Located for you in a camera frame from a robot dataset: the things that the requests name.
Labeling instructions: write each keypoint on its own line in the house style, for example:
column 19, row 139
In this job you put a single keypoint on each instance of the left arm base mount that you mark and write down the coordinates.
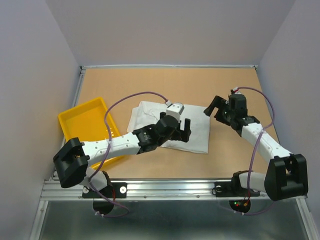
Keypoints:
column 105, row 202

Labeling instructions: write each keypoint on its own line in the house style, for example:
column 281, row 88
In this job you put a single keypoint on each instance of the aluminium front rail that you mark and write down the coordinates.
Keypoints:
column 145, row 190

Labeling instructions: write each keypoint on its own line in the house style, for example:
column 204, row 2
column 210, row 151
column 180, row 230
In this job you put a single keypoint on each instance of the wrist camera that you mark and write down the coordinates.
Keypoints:
column 174, row 109
column 235, row 91

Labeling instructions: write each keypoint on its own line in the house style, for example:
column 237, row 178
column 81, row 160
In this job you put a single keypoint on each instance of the yellow plastic tray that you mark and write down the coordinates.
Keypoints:
column 85, row 121

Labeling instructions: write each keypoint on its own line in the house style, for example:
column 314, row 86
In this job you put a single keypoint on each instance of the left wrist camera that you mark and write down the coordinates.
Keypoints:
column 174, row 109

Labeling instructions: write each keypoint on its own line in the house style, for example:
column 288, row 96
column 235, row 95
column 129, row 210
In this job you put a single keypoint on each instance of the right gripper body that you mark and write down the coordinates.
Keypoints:
column 231, row 115

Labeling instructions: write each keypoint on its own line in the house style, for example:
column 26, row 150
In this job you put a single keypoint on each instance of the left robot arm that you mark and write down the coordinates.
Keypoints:
column 74, row 161

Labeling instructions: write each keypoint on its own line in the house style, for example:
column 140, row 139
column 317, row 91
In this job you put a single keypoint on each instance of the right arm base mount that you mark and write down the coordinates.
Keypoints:
column 230, row 191

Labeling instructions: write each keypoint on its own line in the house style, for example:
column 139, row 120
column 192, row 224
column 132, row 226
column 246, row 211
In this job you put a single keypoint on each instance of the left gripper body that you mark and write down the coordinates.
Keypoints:
column 174, row 136

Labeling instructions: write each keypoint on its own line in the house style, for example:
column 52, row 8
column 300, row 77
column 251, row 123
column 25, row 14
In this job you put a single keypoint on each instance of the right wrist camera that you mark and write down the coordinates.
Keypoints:
column 235, row 91

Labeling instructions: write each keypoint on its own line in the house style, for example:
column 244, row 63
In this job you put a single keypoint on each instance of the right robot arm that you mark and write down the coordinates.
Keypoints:
column 286, row 175

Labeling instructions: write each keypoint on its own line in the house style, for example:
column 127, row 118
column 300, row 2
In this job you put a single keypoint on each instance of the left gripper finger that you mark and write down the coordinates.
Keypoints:
column 163, row 116
column 186, row 132

